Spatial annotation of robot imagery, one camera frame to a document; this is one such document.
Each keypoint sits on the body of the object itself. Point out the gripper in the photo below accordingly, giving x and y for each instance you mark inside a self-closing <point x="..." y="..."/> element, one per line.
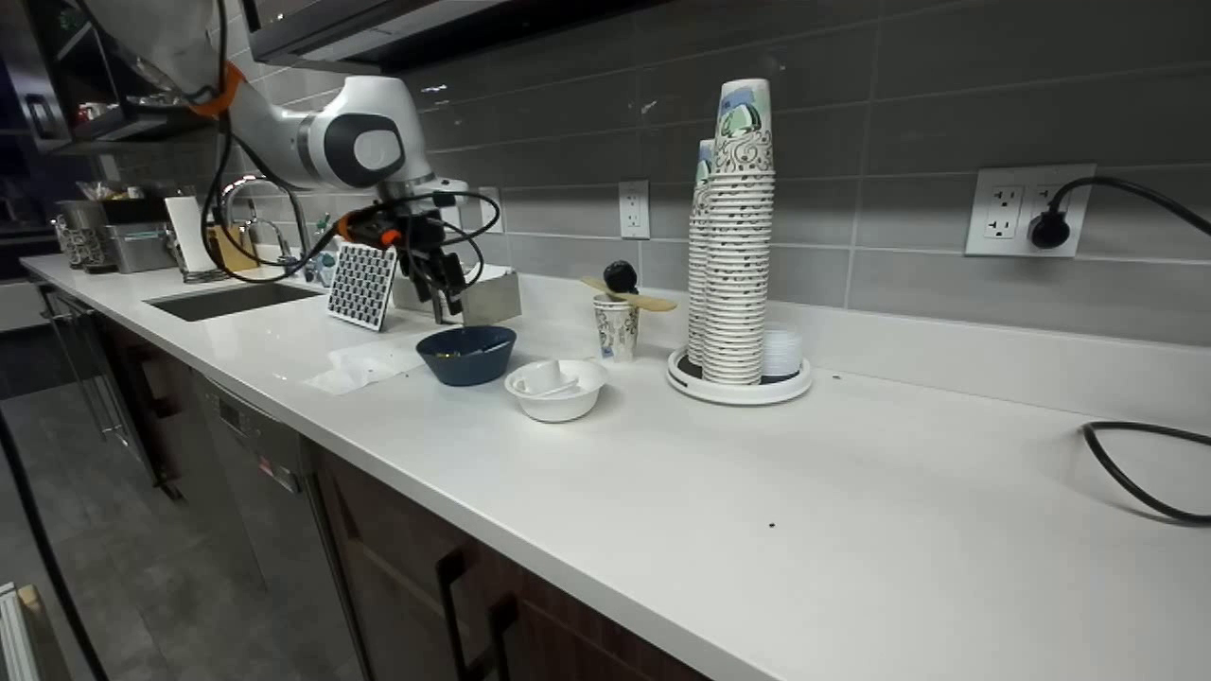
<point x="428" y="236"/>

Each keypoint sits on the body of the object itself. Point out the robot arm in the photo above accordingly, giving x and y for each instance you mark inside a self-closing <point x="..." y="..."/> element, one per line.
<point x="359" y="142"/>

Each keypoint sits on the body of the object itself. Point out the blue bowl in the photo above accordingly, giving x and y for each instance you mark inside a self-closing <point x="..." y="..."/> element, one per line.
<point x="468" y="369"/>

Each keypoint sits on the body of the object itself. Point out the white bowl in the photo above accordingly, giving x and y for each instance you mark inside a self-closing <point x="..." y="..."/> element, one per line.
<point x="558" y="405"/>

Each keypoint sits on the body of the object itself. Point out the steel napkin box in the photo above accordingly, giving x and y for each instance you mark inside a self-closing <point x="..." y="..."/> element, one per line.
<point x="492" y="298"/>

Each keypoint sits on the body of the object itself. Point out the checkerboard calibration board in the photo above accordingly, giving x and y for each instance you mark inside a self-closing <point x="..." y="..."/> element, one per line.
<point x="361" y="286"/>

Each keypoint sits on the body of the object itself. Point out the white paper napkin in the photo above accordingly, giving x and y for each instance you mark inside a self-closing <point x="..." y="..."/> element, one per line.
<point x="364" y="364"/>

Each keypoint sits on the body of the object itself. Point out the white plastic spoon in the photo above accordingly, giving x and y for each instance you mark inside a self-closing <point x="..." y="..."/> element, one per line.
<point x="544" y="378"/>

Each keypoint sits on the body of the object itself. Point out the soap bottles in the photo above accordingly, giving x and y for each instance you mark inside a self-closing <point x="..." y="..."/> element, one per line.
<point x="324" y="265"/>

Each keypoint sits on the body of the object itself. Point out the patterned paper cup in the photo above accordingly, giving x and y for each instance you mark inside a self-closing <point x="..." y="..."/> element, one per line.
<point x="617" y="331"/>

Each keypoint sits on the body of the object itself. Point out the black round utensil head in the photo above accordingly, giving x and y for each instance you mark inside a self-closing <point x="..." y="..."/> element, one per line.
<point x="621" y="276"/>

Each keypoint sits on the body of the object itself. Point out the wooden stir stick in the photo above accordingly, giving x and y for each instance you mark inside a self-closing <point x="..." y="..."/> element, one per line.
<point x="643" y="301"/>

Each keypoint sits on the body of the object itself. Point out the sink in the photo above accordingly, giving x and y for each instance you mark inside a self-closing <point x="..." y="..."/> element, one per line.
<point x="232" y="300"/>

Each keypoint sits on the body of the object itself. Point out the steel tap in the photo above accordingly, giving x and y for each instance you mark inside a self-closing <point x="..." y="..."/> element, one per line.
<point x="236" y="189"/>

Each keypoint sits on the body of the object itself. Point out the white board in holder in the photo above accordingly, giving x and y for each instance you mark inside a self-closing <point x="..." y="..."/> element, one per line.
<point x="189" y="232"/>

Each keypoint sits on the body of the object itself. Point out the range hood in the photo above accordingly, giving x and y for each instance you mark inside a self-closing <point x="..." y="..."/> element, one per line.
<point x="378" y="33"/>

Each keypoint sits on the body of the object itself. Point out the dishwasher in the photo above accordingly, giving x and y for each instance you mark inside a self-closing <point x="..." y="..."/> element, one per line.
<point x="274" y="530"/>

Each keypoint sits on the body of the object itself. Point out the tall stack of paper cups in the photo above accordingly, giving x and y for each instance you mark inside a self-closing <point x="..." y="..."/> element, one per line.
<point x="738" y="274"/>

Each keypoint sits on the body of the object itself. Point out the white round tray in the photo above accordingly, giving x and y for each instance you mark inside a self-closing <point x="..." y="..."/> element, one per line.
<point x="738" y="392"/>

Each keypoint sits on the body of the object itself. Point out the steel containers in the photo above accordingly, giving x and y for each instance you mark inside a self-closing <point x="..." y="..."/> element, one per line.
<point x="123" y="241"/>

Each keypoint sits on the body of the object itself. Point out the stack of white lids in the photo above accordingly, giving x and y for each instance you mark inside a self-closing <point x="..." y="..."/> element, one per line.
<point x="783" y="355"/>

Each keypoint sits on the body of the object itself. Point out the single wall socket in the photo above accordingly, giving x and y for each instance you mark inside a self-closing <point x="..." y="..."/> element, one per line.
<point x="634" y="210"/>
<point x="492" y="213"/>

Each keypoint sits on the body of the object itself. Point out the double wall socket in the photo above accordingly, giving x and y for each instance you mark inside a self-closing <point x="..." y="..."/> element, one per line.
<point x="1003" y="213"/>

